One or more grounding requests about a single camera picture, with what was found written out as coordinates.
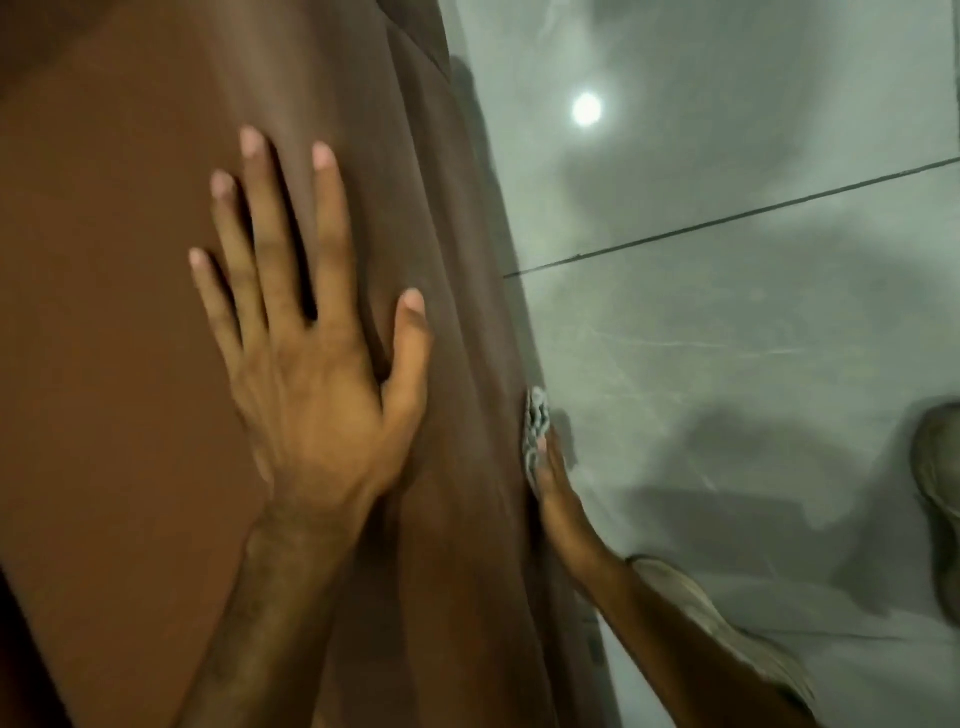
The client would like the person's right hand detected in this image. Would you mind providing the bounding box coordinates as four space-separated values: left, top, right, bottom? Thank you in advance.
525 427 625 595

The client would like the person's left hand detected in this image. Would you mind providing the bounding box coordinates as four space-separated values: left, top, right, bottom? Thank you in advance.
187 126 436 528

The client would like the grey patterned cloth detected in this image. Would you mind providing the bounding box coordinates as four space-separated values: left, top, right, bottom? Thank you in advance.
521 385 555 481

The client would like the brown bed sheet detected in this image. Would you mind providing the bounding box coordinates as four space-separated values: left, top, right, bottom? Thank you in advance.
0 0 624 728

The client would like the person's right forearm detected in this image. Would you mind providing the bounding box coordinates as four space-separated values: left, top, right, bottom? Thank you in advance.
576 553 822 728

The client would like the person's left forearm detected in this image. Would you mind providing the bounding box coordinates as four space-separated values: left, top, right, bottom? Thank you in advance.
171 501 370 728

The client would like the beige shoe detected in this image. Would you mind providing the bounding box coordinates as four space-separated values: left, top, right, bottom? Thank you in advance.
909 401 960 625
626 555 820 723

